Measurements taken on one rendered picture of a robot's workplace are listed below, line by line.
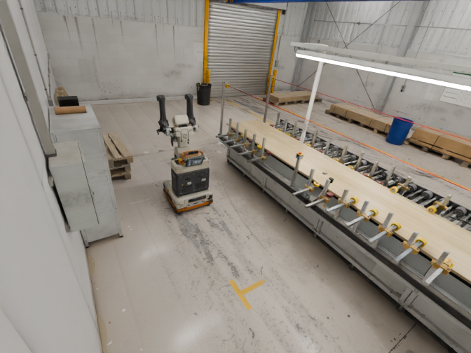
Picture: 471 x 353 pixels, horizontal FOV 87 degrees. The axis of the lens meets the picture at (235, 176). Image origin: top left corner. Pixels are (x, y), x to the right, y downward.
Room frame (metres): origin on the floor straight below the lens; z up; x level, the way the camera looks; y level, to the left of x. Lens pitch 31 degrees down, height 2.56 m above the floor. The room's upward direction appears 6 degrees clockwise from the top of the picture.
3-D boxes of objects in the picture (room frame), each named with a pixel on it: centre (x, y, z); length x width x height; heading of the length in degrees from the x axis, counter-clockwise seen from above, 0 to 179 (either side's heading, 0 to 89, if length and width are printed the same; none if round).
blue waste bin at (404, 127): (7.22, -4.69, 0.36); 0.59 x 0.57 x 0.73; 126
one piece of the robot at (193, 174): (3.25, 0.71, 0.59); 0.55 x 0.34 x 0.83; 125
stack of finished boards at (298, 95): (11.05, -2.12, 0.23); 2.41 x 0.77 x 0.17; 127
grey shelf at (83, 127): (2.59, 1.87, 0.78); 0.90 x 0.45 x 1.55; 36
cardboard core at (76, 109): (2.68, 1.94, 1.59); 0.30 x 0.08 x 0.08; 126
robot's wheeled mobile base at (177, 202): (3.33, 0.76, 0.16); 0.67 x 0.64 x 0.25; 35
